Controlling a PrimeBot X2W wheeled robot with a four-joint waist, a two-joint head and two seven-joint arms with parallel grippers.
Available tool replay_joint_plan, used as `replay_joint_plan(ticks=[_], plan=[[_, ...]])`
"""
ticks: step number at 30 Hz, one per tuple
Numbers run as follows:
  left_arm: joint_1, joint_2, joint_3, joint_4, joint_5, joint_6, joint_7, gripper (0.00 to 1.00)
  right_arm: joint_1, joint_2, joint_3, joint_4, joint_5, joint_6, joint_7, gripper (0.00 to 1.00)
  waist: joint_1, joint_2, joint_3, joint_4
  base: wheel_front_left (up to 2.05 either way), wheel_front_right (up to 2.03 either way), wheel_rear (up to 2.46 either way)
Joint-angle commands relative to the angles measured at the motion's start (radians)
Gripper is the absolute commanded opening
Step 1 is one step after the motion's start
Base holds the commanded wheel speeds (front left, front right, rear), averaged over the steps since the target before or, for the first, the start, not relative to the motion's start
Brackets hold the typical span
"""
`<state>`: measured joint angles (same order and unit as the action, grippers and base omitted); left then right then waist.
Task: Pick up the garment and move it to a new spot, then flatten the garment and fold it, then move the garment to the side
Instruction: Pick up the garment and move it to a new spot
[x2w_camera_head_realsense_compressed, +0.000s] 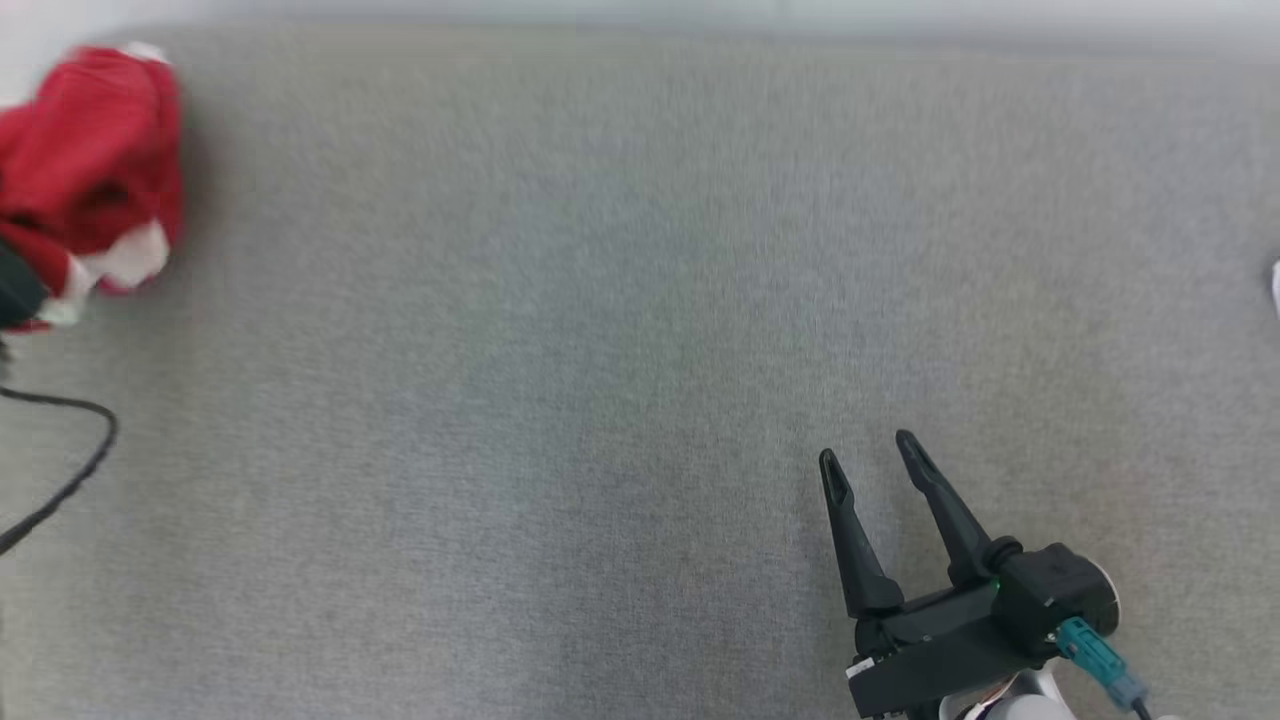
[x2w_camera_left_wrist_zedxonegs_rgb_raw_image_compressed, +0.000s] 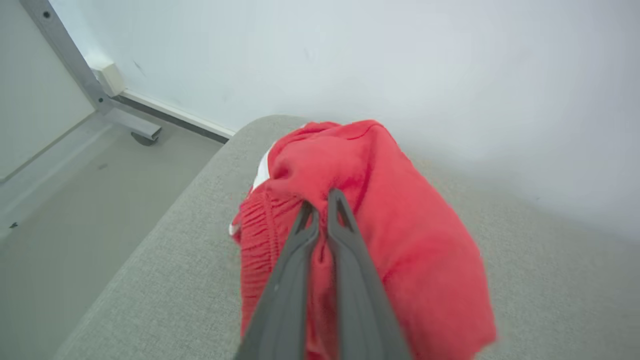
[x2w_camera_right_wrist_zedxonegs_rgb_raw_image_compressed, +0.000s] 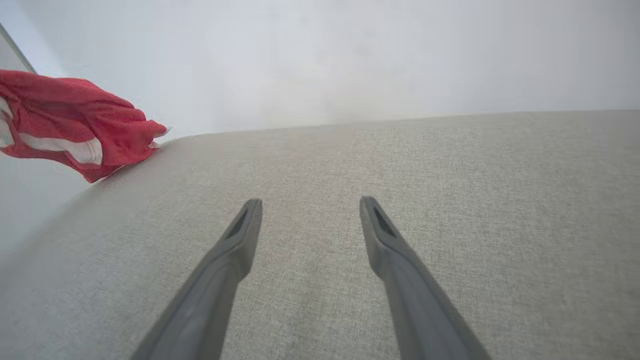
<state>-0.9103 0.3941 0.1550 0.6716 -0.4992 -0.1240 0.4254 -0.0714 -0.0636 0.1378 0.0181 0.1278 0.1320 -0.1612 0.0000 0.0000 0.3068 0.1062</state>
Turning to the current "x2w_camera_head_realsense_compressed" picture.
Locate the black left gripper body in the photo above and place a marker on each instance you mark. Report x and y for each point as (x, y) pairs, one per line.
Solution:
(18, 290)

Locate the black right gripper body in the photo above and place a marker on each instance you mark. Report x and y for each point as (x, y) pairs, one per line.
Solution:
(930, 650)

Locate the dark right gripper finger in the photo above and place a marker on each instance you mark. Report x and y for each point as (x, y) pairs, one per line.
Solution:
(860, 560)
(950, 520)

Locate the crumpled red garment white trim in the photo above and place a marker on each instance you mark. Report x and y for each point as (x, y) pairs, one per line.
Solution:
(100, 130)

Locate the grey fabric sofa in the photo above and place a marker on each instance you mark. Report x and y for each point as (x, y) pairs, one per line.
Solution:
(600, 350)

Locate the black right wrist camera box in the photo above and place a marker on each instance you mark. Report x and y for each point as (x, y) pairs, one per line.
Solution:
(1055, 585)

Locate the teal right camera connector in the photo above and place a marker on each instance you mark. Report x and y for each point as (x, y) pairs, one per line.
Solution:
(1095, 655)

